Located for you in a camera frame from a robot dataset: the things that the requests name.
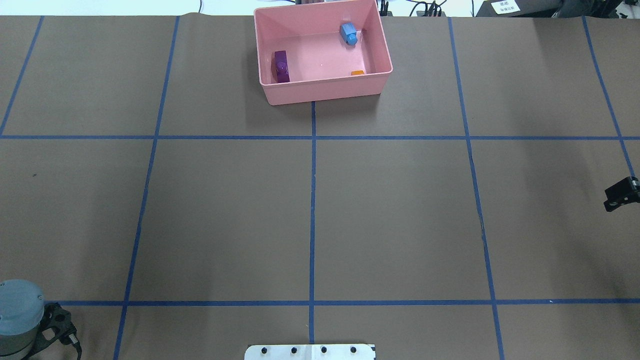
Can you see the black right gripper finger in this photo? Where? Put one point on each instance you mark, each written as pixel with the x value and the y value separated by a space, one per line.
pixel 624 192

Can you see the light blue toy block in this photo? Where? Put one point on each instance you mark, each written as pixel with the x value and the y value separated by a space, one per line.
pixel 349 33

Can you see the purple toy block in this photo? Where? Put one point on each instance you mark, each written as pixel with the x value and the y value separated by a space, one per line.
pixel 281 68

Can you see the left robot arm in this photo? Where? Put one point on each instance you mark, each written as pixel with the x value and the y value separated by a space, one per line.
pixel 29 325

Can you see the brown cardboard box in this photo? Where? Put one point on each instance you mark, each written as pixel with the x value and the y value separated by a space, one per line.
pixel 517 8

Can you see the pink plastic box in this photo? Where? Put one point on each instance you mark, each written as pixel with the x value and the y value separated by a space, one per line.
pixel 319 61

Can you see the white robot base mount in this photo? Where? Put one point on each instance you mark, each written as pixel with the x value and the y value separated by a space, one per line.
pixel 336 351

